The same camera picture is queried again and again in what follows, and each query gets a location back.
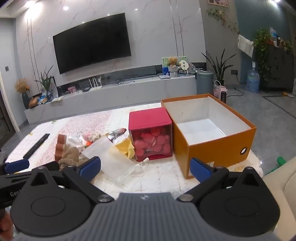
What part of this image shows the yellow cloth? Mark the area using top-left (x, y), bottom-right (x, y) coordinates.
top-left (114, 137), bottom-right (136, 159)

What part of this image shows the black picture frame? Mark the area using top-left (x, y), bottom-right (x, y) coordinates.
top-left (50, 76), bottom-right (59, 98)

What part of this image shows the snake plant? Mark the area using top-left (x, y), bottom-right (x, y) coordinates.
top-left (201, 49), bottom-right (237, 86)

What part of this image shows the black remote control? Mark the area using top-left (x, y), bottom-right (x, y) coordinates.
top-left (22, 133), bottom-right (50, 159)

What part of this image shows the red lidded clear box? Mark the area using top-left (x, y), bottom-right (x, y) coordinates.
top-left (129, 107), bottom-right (173, 162)

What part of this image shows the person's left hand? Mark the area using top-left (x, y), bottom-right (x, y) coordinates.
top-left (0, 208), bottom-right (14, 240)

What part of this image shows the black flat television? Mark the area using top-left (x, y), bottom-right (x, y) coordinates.
top-left (53, 13), bottom-right (132, 75)

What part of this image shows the white hanging towel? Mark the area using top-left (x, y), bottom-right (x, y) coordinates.
top-left (238, 35), bottom-right (254, 58)

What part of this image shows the pink space heater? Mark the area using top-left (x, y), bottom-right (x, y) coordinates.
top-left (218, 86), bottom-right (228, 103)

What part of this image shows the green leafy plant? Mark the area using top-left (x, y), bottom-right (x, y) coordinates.
top-left (253, 29), bottom-right (273, 81)

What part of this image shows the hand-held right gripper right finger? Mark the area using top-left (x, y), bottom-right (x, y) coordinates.
top-left (177, 158), bottom-right (266, 204)

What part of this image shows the clear plastic bag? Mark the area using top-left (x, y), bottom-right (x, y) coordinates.
top-left (82, 137), bottom-right (149, 183)

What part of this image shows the brown chocolate bar toy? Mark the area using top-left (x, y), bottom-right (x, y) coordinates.
top-left (57, 134), bottom-right (68, 163)

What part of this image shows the pink patterned tablecloth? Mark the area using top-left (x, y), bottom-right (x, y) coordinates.
top-left (5, 102), bottom-right (264, 193)

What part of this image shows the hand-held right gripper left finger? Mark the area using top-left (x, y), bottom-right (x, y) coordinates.
top-left (23, 156), bottom-right (115, 204)

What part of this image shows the blue water bottle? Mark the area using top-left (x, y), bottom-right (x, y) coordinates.
top-left (245, 61), bottom-right (260, 93)

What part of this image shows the green plastic object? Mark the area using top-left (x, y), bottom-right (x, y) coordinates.
top-left (266, 157), bottom-right (287, 175)

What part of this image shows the grey stone television cabinet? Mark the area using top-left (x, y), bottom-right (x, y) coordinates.
top-left (24, 75), bottom-right (204, 124)

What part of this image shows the silver foil bag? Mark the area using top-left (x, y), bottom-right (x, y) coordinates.
top-left (105, 128), bottom-right (127, 145)

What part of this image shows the cream sofa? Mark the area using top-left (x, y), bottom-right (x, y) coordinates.
top-left (262, 155), bottom-right (296, 241)

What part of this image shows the grey green trash can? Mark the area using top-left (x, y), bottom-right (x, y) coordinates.
top-left (196, 71), bottom-right (214, 95)

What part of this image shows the orange-rimmed white fabric box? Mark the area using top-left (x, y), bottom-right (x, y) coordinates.
top-left (161, 93), bottom-right (257, 179)

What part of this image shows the green printed card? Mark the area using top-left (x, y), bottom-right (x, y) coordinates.
top-left (162, 56), bottom-right (187, 76)

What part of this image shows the dark drawer cabinet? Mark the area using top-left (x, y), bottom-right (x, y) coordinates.
top-left (262, 45), bottom-right (295, 92)

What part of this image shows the dark vase with dried flowers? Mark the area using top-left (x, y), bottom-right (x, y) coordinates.
top-left (14, 78), bottom-right (31, 109)

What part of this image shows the aloe plant in blue vase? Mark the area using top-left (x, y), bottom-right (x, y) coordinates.
top-left (35, 66), bottom-right (55, 101)

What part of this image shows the white router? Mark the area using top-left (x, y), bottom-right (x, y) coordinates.
top-left (89, 77), bottom-right (103, 90)

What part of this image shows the brown plush cloth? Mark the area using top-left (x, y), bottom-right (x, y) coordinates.
top-left (58, 144), bottom-right (89, 171)

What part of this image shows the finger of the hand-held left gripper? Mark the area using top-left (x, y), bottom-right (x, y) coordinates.
top-left (0, 151), bottom-right (30, 175)

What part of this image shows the trailing vine plant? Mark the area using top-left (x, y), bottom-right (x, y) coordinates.
top-left (207, 8), bottom-right (240, 33)

